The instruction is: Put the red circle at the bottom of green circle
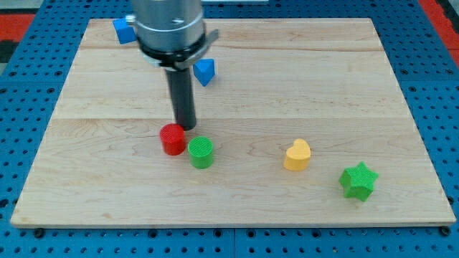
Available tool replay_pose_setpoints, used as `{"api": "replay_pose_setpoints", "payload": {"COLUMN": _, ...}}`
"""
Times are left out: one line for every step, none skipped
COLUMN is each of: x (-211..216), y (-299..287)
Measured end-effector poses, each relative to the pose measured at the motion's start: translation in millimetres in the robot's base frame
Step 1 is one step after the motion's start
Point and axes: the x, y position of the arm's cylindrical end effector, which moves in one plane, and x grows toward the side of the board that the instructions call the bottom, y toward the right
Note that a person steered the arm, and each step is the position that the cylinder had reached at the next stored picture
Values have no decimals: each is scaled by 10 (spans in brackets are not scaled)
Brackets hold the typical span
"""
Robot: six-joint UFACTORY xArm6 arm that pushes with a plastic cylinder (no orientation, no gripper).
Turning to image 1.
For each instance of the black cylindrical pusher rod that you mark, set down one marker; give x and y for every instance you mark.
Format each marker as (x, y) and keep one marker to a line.
(182, 98)

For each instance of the red cylinder block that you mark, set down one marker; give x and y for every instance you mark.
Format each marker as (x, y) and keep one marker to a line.
(172, 139)

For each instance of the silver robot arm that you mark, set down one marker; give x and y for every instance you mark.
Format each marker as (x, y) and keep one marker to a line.
(172, 34)

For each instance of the blue triangle block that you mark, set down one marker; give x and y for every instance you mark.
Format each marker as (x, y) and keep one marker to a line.
(204, 71)

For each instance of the green cylinder block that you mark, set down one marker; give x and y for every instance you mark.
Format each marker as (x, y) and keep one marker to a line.
(200, 151)

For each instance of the blue cube block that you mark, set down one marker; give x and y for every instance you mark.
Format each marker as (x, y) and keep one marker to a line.
(124, 32)

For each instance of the wooden board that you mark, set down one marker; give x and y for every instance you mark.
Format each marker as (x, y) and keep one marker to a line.
(328, 81)

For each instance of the yellow heart block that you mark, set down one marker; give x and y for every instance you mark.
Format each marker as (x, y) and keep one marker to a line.
(298, 156)

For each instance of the green star block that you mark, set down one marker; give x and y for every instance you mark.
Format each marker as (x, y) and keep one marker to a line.
(358, 181)

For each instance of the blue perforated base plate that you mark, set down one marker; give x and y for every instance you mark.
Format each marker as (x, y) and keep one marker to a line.
(36, 72)

